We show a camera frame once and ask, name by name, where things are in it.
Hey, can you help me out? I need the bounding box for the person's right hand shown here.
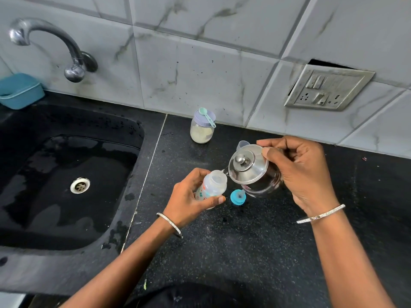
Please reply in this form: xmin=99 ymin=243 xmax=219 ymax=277
xmin=256 ymin=135 xmax=340 ymax=218

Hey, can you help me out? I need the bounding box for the person's left hand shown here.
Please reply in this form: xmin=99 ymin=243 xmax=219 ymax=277
xmin=163 ymin=168 xmax=226 ymax=229

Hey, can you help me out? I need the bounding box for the clear plastic baby bottle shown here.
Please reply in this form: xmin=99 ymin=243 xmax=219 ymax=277
xmin=195 ymin=170 xmax=228 ymax=210

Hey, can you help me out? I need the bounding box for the steel kettle lid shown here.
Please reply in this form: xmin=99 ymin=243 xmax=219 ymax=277
xmin=228 ymin=144 xmax=269 ymax=185

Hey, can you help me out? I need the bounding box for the steel kettle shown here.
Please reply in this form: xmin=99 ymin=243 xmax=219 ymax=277
xmin=241 ymin=162 xmax=284 ymax=199

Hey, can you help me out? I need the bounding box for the person's left forearm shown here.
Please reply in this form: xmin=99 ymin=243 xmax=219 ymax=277
xmin=60 ymin=215 xmax=182 ymax=308

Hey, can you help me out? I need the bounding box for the person's right forearm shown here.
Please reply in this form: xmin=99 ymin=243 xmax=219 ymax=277
xmin=298 ymin=207 xmax=396 ymax=308

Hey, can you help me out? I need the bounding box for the silver bangle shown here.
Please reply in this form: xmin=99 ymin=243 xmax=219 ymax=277
xmin=156 ymin=212 xmax=184 ymax=239
xmin=296 ymin=204 xmax=346 ymax=225

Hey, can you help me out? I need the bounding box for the powder jar with lavender lid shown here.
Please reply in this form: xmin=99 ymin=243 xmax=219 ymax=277
xmin=190 ymin=108 xmax=216 ymax=144

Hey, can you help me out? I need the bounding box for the teal plastic scoop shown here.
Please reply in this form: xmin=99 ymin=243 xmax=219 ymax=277
xmin=198 ymin=107 xmax=216 ymax=129

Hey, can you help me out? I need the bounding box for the steel sink drain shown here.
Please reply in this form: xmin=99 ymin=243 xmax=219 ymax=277
xmin=70 ymin=177 xmax=91 ymax=195

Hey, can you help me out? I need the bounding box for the black stone sink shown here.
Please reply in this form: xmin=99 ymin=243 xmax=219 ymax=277
xmin=0 ymin=104 xmax=146 ymax=252

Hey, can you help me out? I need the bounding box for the chrome water tap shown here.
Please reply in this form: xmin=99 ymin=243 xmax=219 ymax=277
xmin=9 ymin=17 xmax=99 ymax=83

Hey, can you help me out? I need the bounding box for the blue plastic container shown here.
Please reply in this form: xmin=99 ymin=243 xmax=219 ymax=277
xmin=0 ymin=73 xmax=46 ymax=110

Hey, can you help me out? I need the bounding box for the blue bottle nipple ring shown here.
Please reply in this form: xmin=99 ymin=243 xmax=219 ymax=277
xmin=230 ymin=189 xmax=247 ymax=206

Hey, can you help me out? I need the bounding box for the grey switch socket plate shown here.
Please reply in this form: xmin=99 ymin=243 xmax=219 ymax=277
xmin=284 ymin=64 xmax=376 ymax=112

